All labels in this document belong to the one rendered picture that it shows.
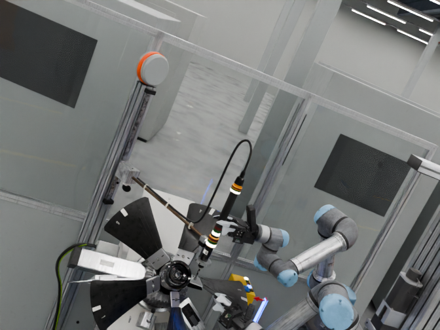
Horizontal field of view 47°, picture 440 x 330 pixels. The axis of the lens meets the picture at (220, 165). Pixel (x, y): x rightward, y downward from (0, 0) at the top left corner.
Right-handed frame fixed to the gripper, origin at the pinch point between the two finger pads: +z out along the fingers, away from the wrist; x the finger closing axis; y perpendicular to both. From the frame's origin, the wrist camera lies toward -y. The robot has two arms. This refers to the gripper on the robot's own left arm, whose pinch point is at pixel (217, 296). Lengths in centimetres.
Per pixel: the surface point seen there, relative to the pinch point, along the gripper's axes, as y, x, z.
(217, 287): -3.8, -0.6, 4.4
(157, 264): 15.2, -3.5, 24.1
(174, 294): 13.2, 3.6, 11.8
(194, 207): -8.2, -22.6, 33.6
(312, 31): -372, -95, 235
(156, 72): -6, -69, 80
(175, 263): 13.9, -9.0, 16.3
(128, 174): 3, -21, 69
